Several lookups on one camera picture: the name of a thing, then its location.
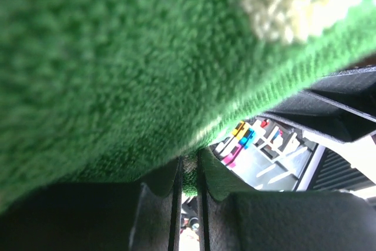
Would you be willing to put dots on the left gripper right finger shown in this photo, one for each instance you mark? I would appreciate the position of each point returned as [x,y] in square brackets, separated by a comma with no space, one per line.
[235,216]

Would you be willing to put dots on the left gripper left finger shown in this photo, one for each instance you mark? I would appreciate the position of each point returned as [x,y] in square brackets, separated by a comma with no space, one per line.
[140,215]

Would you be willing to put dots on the green dinosaur pattern towel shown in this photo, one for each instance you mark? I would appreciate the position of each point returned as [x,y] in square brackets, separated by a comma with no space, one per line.
[107,90]

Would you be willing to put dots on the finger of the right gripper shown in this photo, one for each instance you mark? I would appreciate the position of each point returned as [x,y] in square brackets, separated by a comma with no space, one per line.
[340,106]

